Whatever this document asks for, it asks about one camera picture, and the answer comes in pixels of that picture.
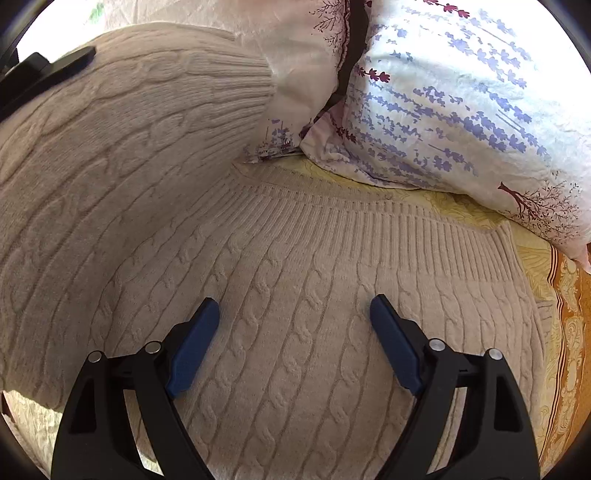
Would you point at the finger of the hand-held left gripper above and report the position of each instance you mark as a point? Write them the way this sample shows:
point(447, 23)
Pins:
point(41, 76)

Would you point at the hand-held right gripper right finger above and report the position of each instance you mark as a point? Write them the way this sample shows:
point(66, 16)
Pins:
point(395, 346)

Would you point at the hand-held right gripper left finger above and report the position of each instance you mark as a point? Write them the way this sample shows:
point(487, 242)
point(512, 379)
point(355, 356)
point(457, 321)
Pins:
point(194, 350)

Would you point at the yellow patterned bed sheet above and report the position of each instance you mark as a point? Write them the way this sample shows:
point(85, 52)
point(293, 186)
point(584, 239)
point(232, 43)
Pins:
point(570, 332)

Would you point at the white lavender print pillow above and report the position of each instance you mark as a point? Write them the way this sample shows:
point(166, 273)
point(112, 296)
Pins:
point(461, 106)

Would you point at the pink floral pillow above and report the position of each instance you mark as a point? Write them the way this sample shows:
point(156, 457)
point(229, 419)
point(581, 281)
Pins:
point(295, 55)

